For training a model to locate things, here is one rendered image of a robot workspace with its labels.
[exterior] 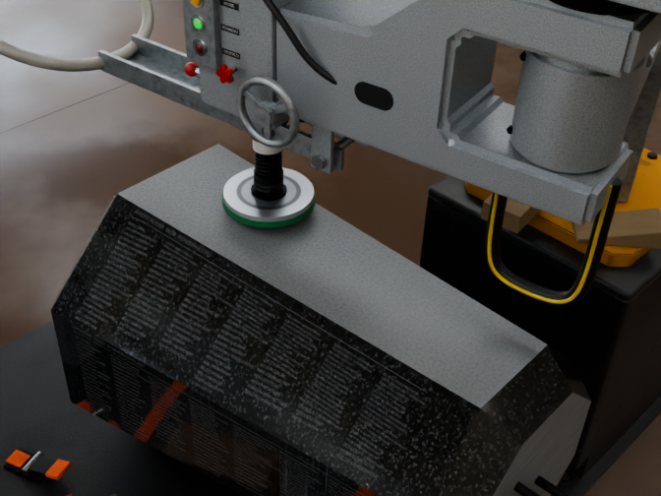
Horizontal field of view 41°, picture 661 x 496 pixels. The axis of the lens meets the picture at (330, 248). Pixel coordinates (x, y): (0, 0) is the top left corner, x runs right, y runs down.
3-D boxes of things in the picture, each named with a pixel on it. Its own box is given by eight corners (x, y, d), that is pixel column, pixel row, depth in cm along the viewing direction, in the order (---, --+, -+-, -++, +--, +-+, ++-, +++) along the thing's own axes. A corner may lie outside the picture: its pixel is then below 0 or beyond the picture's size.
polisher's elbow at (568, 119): (523, 110, 167) (542, 11, 155) (628, 135, 160) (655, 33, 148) (494, 158, 153) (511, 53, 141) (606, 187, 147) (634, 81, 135)
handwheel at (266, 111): (323, 140, 179) (325, 72, 170) (293, 160, 173) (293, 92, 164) (264, 117, 186) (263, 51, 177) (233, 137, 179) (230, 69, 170)
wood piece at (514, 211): (518, 182, 228) (521, 166, 225) (554, 196, 224) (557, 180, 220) (480, 218, 215) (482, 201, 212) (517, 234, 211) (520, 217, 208)
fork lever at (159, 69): (380, 140, 193) (382, 119, 190) (330, 179, 180) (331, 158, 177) (146, 47, 221) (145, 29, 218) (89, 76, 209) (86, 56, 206)
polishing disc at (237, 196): (279, 160, 220) (279, 156, 219) (332, 201, 207) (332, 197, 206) (206, 189, 209) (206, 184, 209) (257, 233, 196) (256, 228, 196)
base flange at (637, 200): (559, 123, 261) (563, 108, 258) (717, 193, 234) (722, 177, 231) (455, 187, 233) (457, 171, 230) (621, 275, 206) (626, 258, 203)
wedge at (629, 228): (653, 223, 215) (658, 207, 212) (662, 249, 208) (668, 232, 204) (570, 218, 216) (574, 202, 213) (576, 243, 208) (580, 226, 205)
